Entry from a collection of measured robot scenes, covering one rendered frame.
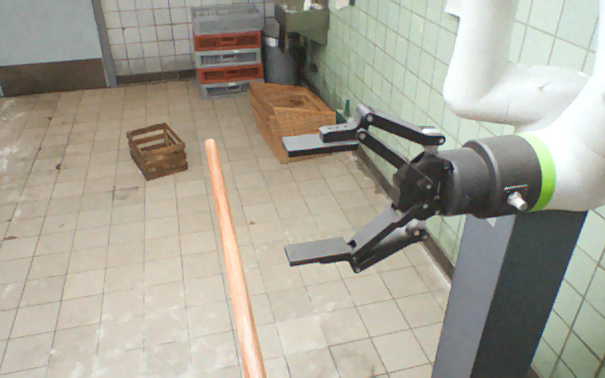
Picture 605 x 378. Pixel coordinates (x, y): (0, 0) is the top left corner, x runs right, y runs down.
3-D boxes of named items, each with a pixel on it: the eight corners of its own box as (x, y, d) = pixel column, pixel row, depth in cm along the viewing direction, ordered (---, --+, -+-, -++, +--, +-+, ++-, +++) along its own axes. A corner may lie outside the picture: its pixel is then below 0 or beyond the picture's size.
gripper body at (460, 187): (497, 163, 51) (414, 173, 49) (481, 229, 56) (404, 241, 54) (460, 132, 57) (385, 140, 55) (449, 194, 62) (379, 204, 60)
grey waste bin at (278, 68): (303, 89, 487) (303, 32, 457) (265, 93, 479) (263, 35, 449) (294, 76, 517) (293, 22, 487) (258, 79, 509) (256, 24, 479)
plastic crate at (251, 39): (261, 48, 450) (261, 30, 442) (194, 52, 440) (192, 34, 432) (256, 36, 483) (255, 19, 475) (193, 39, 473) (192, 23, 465)
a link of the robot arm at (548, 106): (498, 134, 118) (516, 55, 108) (569, 144, 114) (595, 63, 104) (496, 159, 108) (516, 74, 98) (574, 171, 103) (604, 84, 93)
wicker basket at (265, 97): (273, 144, 347) (272, 107, 332) (249, 114, 391) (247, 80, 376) (336, 132, 363) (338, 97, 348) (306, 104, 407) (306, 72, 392)
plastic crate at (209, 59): (261, 63, 459) (261, 47, 451) (195, 68, 448) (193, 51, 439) (255, 51, 492) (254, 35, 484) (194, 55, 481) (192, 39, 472)
